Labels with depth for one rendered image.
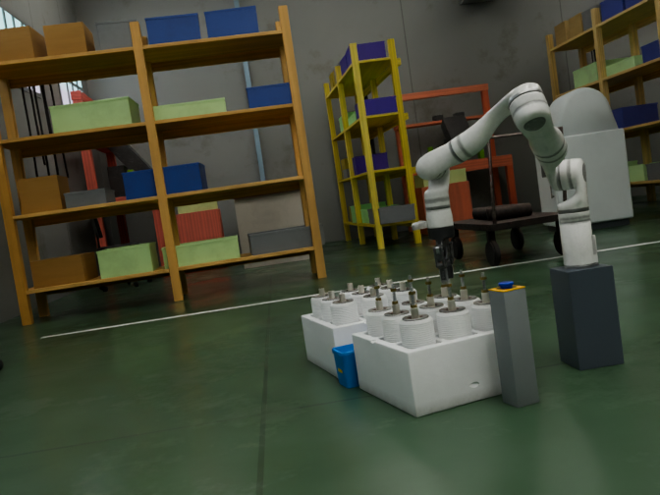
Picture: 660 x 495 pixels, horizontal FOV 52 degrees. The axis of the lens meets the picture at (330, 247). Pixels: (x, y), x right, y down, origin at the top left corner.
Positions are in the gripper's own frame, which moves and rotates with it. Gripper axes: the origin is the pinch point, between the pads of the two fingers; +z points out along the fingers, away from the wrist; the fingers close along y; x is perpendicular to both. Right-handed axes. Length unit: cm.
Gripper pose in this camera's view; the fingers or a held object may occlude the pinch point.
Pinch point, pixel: (447, 275)
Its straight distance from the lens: 198.3
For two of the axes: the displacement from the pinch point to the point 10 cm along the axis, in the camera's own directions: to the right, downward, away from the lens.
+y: 3.8, -1.2, 9.2
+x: -9.1, 1.0, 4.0
